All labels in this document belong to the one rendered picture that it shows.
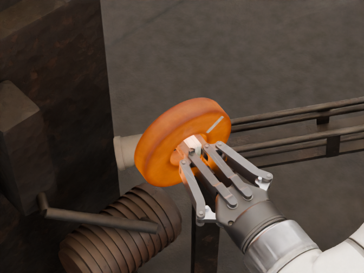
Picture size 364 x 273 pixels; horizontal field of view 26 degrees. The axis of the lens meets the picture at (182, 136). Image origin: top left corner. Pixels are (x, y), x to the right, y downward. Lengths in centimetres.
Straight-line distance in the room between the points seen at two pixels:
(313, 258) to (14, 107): 54
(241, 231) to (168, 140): 17
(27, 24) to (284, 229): 55
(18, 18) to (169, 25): 131
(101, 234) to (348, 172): 97
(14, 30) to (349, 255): 64
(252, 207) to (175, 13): 163
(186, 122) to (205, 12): 154
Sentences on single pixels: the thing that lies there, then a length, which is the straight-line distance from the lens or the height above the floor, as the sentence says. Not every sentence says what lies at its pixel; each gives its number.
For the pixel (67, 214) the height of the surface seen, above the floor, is 59.
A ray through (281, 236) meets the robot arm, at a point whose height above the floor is 88.
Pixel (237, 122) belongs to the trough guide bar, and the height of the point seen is 69.
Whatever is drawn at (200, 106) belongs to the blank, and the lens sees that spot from 112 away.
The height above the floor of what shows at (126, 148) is 69.
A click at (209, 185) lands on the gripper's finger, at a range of 110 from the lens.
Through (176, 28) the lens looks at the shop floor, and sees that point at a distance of 257.
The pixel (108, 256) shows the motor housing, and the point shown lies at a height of 52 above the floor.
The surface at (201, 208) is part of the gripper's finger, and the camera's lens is 107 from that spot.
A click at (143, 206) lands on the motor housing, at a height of 53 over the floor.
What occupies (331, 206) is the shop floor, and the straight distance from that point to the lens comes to 214.
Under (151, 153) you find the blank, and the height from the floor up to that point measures 87.
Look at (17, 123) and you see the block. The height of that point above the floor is 80.
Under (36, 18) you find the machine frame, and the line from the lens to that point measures 131.
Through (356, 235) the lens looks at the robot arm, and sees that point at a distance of 103.
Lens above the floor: 173
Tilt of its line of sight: 50 degrees down
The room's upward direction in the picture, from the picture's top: straight up
